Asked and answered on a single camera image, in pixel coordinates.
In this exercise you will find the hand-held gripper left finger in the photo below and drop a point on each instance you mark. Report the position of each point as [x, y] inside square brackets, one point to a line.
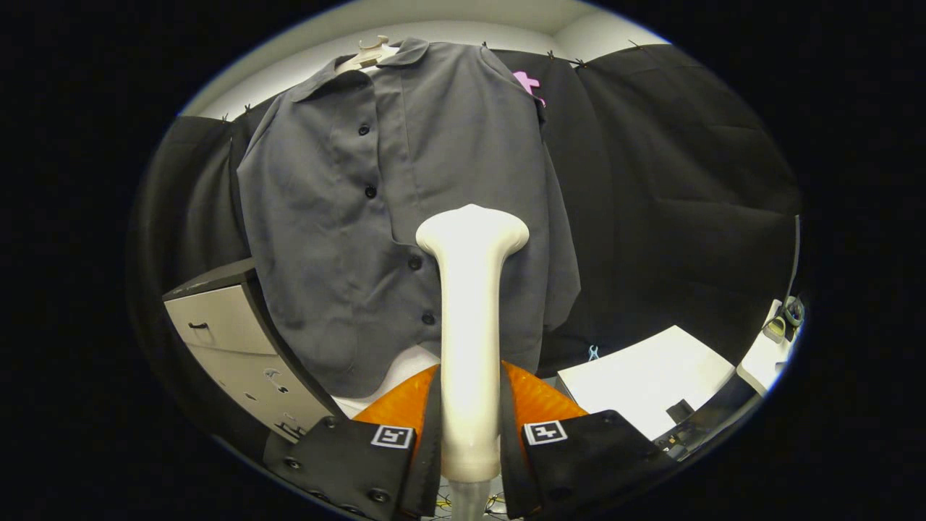
[428, 463]

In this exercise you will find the white table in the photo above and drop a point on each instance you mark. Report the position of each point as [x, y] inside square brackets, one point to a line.
[636, 383]
[759, 365]

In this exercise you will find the grey drawer cabinet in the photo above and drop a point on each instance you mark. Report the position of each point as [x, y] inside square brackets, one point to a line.
[224, 325]

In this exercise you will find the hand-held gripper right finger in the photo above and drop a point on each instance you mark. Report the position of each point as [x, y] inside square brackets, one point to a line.
[512, 463]

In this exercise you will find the white ironing board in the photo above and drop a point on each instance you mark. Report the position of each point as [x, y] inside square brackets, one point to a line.
[405, 373]

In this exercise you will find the white garment steamer head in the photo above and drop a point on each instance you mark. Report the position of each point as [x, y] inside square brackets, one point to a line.
[470, 347]

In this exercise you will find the small black box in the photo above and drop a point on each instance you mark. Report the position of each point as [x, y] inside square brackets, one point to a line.
[680, 411]

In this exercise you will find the grey button shirt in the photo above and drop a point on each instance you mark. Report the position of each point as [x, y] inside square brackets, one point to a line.
[325, 217]

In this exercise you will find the black backdrop cloth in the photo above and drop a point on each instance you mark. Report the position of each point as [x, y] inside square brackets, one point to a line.
[687, 181]

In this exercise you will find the cream garment hanger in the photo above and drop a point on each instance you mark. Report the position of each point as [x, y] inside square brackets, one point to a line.
[369, 54]

